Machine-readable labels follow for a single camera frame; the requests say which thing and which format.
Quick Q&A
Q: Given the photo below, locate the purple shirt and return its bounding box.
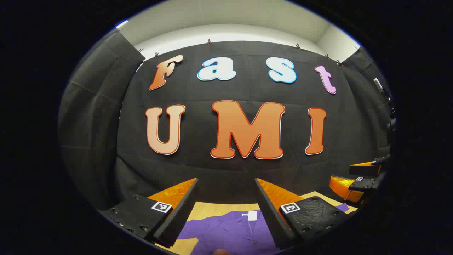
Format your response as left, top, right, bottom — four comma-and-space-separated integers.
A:
176, 203, 351, 255

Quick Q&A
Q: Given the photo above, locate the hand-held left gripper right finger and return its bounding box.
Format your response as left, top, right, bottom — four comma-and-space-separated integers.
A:
255, 178, 357, 250

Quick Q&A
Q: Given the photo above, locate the dark stand with white device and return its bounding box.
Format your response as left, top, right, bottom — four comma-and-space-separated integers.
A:
373, 77, 397, 132

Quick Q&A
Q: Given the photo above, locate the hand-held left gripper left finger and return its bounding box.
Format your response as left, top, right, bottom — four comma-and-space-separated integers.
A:
99, 178, 199, 248

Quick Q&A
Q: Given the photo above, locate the black backdrop cloth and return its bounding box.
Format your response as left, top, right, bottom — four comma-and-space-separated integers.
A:
58, 31, 397, 213

